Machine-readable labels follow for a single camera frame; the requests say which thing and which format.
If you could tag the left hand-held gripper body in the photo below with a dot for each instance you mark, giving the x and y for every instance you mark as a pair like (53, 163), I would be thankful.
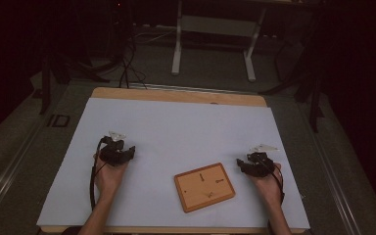
(112, 155)

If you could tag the person's left hand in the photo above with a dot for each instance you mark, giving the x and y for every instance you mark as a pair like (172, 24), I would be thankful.
(109, 179)

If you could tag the white metal desk frame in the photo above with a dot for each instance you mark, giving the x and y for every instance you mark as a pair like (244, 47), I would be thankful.
(176, 55)

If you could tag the metal floor rail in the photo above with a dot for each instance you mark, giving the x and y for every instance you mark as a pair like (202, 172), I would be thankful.
(336, 182)
(9, 169)

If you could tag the wooden photo frame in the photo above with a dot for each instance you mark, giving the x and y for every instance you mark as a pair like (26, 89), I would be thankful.
(204, 191)

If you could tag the person's right hand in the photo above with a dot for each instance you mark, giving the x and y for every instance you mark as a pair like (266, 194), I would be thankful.
(271, 187)

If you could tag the dark metal stand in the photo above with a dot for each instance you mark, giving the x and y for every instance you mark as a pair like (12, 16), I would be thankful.
(315, 104)

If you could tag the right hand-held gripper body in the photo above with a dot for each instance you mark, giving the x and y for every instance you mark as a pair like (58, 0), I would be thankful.
(260, 164)

